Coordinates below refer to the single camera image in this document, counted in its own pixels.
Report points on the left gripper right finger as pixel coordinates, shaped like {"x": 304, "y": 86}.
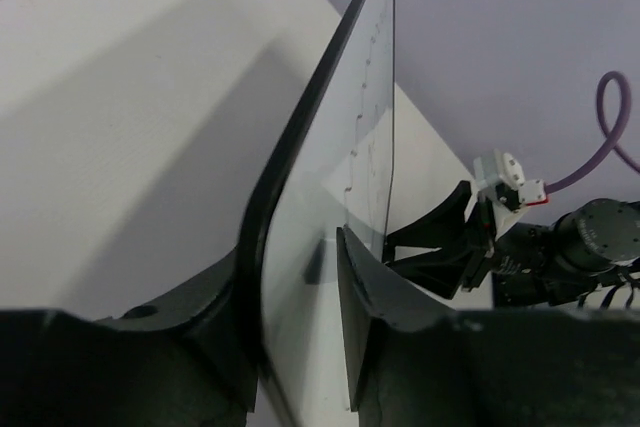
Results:
{"x": 413, "y": 361}

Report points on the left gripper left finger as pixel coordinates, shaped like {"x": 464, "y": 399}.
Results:
{"x": 176, "y": 360}

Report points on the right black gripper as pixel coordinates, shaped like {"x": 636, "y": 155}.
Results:
{"x": 442, "y": 271}

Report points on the white whiteboard black frame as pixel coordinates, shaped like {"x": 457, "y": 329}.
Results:
{"x": 332, "y": 167}

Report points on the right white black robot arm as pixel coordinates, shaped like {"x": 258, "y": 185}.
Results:
{"x": 457, "y": 245}

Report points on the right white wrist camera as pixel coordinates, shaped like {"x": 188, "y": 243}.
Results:
{"x": 500, "y": 180}

